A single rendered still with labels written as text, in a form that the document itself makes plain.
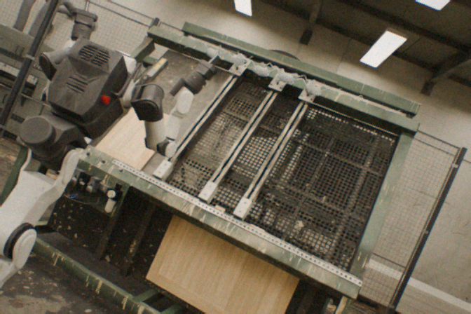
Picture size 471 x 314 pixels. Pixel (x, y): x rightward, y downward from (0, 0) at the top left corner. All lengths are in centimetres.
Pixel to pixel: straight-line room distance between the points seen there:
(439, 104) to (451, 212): 204
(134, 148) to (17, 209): 119
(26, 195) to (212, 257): 129
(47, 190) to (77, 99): 37
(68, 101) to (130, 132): 120
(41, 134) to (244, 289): 156
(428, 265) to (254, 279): 613
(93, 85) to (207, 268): 143
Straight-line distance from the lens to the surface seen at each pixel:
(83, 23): 214
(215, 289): 257
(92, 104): 157
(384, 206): 248
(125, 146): 270
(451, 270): 852
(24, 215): 164
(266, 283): 248
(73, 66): 165
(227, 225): 226
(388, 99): 335
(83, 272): 272
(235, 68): 297
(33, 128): 152
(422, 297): 630
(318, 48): 794
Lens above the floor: 124
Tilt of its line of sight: 1 degrees down
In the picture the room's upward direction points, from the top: 24 degrees clockwise
